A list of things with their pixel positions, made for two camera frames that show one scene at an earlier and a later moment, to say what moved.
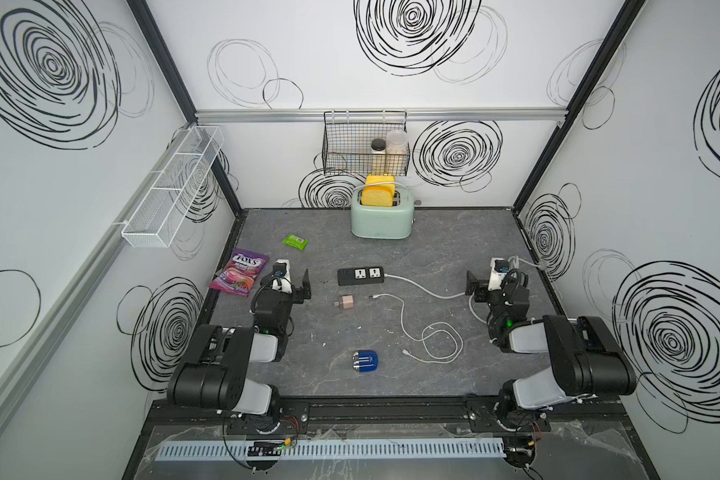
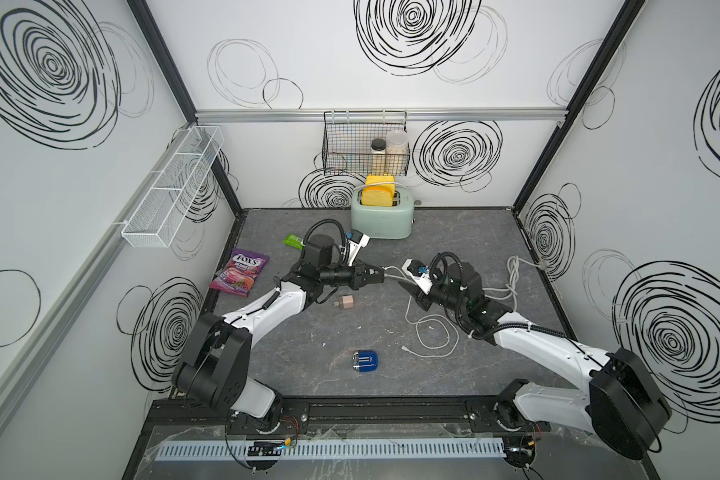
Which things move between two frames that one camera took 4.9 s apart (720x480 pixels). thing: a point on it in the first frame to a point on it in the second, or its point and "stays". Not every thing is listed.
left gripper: (296, 296) to (356, 278)
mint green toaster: (383, 222) stays
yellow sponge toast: (377, 194) stays
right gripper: (482, 288) to (440, 278)
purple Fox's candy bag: (240, 272) stays
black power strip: (360, 275) stays
